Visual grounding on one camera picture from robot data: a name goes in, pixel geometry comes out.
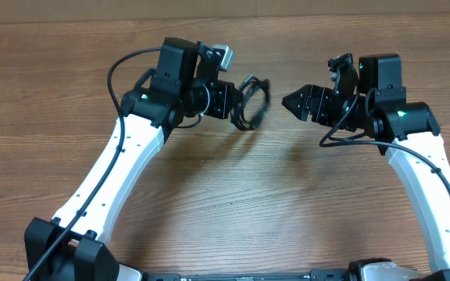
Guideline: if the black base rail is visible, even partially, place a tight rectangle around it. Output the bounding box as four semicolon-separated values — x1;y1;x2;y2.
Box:
141;269;355;281

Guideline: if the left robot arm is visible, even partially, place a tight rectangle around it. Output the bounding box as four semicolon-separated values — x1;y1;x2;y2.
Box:
24;37;234;280

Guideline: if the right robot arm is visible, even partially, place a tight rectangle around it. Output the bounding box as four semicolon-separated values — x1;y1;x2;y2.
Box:
282;53;450;280

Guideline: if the black cable bundle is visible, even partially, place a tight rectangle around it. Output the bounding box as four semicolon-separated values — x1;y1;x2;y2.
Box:
230;74;271;132

